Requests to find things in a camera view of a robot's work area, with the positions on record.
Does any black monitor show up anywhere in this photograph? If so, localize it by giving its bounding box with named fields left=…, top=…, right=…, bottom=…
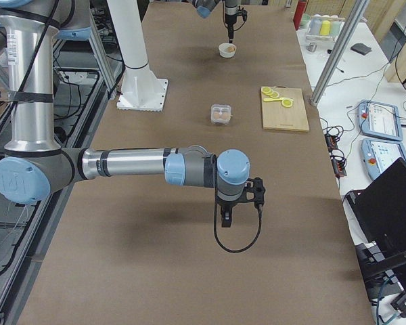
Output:
left=353, top=158, right=406, bottom=292

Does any aluminium frame post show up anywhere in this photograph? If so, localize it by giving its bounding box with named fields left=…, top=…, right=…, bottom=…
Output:
left=310, top=0, right=370, bottom=106

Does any lemon slice by knife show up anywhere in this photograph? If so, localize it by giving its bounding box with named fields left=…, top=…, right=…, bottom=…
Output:
left=281, top=97, right=294, bottom=108

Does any brown egg box front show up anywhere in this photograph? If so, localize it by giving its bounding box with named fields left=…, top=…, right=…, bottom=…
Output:
left=221, top=112, right=231, bottom=123

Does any black camera cable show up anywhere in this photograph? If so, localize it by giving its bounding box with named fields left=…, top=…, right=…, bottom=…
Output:
left=212, top=201, right=265, bottom=253

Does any black square pad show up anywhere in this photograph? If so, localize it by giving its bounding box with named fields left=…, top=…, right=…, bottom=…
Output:
left=351, top=43, right=372, bottom=56

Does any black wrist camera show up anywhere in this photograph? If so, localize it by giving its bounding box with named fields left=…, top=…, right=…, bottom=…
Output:
left=237, top=8, right=248, bottom=22
left=244, top=177, right=266, bottom=209

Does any yellow plastic cup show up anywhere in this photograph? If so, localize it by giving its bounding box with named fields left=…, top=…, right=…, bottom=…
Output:
left=319, top=20, right=331, bottom=37

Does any wooden cutting board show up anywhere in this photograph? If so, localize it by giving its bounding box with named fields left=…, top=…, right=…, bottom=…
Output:
left=261, top=86, right=310, bottom=132

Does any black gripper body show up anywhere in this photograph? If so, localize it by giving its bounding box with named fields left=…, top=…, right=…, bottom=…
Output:
left=224, top=14, right=237, bottom=30
left=216, top=190, right=254, bottom=213

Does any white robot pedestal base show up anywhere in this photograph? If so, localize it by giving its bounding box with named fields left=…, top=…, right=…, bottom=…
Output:
left=108, top=0, right=168, bottom=112

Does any blue teach pendant near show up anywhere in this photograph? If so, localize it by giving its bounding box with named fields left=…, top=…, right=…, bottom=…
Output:
left=361, top=138, right=406, bottom=180

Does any white ceramic bowl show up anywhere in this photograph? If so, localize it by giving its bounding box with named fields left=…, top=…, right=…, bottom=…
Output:
left=219, top=43, right=237, bottom=58

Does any yellow plastic knife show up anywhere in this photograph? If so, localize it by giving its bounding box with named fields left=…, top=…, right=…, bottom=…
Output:
left=263, top=97, right=291, bottom=102

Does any red cylinder container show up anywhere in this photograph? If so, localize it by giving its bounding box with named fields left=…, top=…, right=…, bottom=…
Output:
left=293, top=0, right=307, bottom=30

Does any blue teach pendant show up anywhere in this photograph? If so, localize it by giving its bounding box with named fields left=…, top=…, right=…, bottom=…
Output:
left=358, top=100, right=403, bottom=142
left=361, top=138, right=406, bottom=180

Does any clear plastic egg box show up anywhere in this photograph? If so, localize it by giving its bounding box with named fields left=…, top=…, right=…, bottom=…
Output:
left=210, top=104, right=232, bottom=125

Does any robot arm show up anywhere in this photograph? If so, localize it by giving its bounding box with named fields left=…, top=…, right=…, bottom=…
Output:
left=189, top=0, right=247, bottom=43
left=0, top=1, right=257, bottom=227

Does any light blue plastic cup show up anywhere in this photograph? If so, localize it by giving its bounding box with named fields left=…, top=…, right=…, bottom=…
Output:
left=309, top=18, right=322, bottom=35

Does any grey plastic cup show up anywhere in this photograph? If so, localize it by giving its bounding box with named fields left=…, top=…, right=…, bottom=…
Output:
left=329, top=20, right=342, bottom=39

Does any blue teach pendant far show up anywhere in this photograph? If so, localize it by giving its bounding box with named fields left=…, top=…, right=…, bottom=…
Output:
left=358, top=100, right=403, bottom=142

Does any green bowl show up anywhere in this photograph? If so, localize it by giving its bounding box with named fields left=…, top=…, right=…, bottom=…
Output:
left=299, top=14, right=311, bottom=28

